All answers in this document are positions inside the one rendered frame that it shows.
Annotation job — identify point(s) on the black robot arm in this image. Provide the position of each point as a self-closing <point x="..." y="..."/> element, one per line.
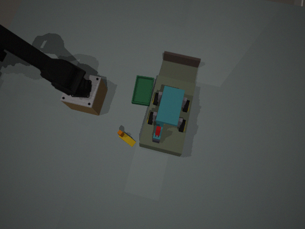
<point x="63" y="75"/>

